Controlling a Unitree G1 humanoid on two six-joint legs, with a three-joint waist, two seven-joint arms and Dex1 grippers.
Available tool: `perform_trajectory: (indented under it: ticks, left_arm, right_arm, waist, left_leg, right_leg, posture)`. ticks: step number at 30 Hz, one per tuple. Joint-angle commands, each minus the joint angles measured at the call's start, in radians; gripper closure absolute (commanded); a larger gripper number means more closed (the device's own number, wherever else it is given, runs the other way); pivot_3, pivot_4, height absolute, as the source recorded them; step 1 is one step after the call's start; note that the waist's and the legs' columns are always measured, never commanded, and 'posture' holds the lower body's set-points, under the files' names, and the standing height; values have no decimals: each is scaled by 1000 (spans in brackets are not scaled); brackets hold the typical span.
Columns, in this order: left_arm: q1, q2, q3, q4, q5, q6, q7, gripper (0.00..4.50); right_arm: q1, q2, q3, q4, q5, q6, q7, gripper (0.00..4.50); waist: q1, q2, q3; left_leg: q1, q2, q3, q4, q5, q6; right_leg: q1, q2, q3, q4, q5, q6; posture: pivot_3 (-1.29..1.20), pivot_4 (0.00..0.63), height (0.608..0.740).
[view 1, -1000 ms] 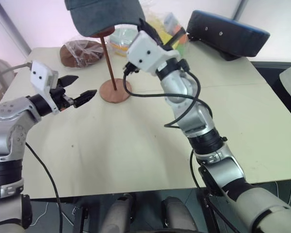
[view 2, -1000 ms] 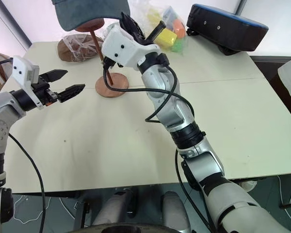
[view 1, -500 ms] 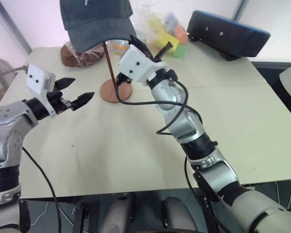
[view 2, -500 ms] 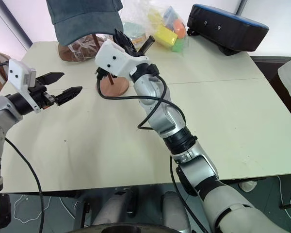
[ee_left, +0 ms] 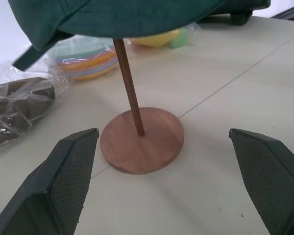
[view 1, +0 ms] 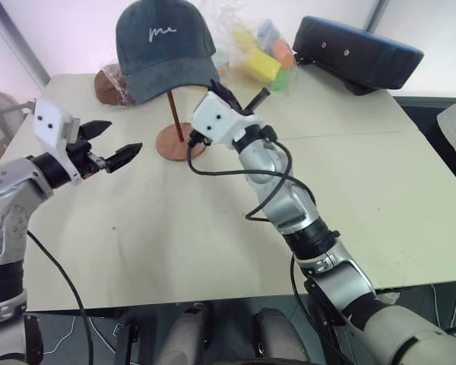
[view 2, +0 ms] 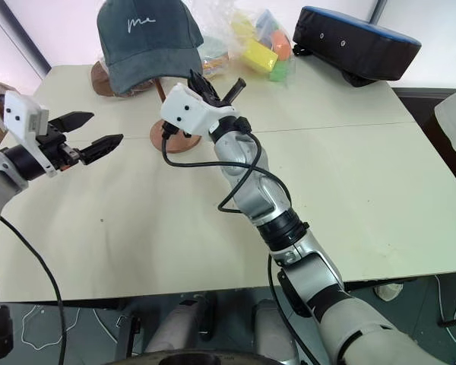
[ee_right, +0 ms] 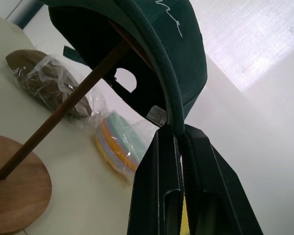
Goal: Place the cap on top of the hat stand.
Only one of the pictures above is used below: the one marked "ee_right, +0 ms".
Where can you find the colourful plates in plastic wrap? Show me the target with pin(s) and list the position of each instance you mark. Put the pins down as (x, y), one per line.
(117, 144)

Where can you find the brown hat in plastic wrap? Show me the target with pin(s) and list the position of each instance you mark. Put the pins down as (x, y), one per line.
(51, 83)

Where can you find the wooden hat stand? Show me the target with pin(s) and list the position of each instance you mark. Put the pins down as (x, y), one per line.
(17, 188)

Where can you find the dark green baseball cap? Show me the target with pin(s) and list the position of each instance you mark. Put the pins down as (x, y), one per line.
(161, 49)

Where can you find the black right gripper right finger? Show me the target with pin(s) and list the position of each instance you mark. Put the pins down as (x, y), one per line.
(220, 186)

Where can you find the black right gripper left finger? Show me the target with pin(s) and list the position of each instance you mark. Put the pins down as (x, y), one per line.
(149, 186)

